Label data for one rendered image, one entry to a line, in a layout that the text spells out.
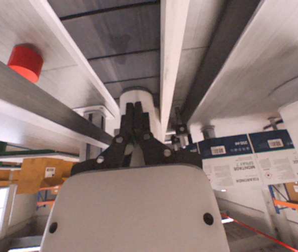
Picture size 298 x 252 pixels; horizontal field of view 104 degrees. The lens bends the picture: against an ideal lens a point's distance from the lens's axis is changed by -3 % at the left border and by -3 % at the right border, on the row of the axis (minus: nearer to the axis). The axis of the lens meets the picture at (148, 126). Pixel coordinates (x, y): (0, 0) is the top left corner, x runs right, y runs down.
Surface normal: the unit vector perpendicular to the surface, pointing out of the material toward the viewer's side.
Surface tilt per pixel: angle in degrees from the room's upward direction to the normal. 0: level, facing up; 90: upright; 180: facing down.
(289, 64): 0
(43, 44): 0
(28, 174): 91
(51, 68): 0
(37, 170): 90
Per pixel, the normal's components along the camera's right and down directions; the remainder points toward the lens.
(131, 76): 0.09, 0.94
